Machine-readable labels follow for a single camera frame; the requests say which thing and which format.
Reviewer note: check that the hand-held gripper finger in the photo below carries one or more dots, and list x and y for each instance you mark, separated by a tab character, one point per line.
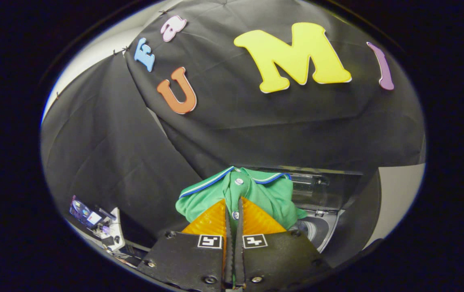
239	263
229	263

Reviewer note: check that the green polo shirt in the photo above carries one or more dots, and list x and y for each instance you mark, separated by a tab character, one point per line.
264	194

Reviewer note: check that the grey washing machine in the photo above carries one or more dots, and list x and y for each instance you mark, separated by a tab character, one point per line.
317	229

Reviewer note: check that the blue printed box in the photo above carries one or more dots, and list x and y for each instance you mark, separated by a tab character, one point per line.
81	211

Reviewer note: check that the black backdrop cloth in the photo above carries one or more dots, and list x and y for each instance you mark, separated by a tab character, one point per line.
236	129

